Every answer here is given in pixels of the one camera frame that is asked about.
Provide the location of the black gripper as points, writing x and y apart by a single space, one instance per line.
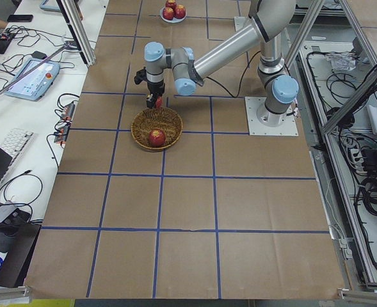
155 87

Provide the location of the red yellow transferred apple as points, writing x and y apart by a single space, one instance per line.
159 102

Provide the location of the woven wicker basket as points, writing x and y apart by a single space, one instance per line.
164 118

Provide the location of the red apple in basket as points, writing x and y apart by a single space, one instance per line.
156 138

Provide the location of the light blue plate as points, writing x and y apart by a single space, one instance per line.
174 21

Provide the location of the red apple on plate left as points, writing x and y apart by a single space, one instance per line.
168 13

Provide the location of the red apple on plate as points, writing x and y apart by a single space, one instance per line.
180 11
171 4
168 13

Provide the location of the red apple on plate front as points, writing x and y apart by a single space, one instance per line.
180 11

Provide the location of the red apple on plate back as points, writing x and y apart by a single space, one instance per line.
171 4

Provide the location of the long metal pole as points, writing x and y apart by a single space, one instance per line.
66 46

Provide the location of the teach pendant blue grey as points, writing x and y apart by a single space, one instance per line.
35 84

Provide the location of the brown paper table cover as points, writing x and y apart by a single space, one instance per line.
219 215

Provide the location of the white keyboard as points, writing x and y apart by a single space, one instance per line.
15 143

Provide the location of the black smartphone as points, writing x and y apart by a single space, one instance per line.
20 18

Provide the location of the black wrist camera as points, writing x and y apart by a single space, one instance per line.
141 76

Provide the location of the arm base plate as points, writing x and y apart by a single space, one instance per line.
244 24
263 123

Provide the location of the aluminium frame post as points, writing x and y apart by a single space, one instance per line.
72 18

